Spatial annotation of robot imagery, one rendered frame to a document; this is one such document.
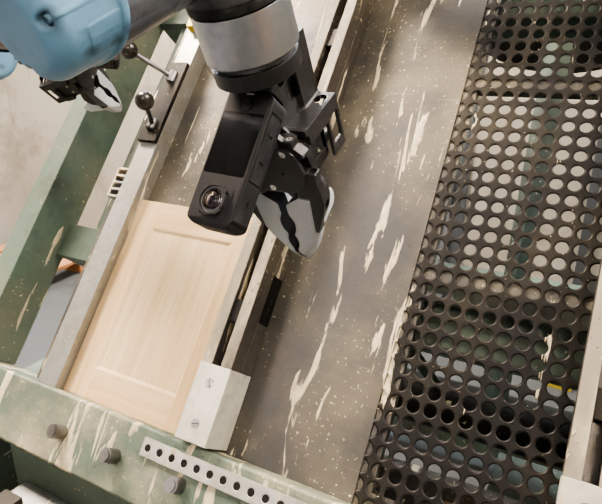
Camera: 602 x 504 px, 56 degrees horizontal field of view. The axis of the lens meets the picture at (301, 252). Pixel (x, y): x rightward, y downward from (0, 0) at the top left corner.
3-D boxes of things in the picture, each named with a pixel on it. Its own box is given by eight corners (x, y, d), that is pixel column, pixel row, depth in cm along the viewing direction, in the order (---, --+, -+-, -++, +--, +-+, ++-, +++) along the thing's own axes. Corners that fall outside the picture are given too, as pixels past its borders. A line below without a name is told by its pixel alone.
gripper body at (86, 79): (67, 75, 113) (19, 34, 103) (101, 64, 110) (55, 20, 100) (61, 107, 110) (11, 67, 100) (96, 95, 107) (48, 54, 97)
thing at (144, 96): (141, 131, 121) (129, 100, 108) (148, 116, 122) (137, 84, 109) (158, 136, 121) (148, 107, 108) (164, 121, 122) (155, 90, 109)
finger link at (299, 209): (352, 229, 59) (335, 157, 52) (329, 269, 55) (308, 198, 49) (325, 224, 60) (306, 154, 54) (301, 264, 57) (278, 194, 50)
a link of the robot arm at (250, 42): (255, 21, 37) (161, 24, 41) (273, 84, 40) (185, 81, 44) (304, -26, 41) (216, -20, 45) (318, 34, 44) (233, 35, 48)
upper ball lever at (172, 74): (170, 89, 125) (114, 55, 119) (176, 75, 126) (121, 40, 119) (177, 84, 122) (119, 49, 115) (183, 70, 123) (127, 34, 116)
